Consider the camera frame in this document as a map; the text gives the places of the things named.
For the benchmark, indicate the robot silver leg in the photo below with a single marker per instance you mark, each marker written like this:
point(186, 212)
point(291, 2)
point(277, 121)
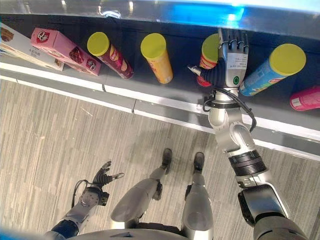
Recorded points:
point(143, 192)
point(197, 195)

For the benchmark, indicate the pink biscuit box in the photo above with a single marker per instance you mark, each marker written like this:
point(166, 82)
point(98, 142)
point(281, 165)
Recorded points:
point(65, 51)

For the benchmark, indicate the robot left silver arm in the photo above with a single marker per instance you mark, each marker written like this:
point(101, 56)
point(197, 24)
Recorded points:
point(80, 207)

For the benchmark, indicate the pink chips can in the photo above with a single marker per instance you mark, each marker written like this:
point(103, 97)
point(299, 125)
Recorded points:
point(306, 98)

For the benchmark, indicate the robot right silver leg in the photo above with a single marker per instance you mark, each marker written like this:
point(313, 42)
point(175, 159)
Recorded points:
point(197, 195)

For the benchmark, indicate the yellow chips can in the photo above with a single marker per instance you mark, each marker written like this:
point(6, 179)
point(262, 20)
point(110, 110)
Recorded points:
point(157, 56)

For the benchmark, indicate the blue chips can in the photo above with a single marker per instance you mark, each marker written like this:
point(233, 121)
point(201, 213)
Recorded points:
point(272, 68)

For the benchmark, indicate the robot right silver arm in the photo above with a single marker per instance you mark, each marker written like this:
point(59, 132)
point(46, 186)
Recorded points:
point(246, 160)

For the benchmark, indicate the dark store shelf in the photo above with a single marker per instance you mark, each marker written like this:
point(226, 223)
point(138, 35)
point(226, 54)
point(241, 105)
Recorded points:
point(160, 82)

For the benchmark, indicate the white wafer box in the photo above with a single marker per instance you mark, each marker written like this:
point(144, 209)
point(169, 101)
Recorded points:
point(22, 47)

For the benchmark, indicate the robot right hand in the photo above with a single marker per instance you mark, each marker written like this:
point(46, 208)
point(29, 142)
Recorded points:
point(233, 65)

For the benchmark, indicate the maroon chips can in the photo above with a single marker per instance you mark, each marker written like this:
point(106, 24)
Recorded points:
point(110, 55)

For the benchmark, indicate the red chips can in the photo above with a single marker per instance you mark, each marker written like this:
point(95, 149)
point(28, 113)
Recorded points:
point(208, 56)

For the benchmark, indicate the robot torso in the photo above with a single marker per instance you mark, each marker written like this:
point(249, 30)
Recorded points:
point(140, 232)

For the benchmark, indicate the robot left silver leg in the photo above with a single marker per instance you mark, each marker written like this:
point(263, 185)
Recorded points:
point(143, 192)

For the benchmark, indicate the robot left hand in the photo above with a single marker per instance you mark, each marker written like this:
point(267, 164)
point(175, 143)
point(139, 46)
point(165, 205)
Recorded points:
point(102, 176)

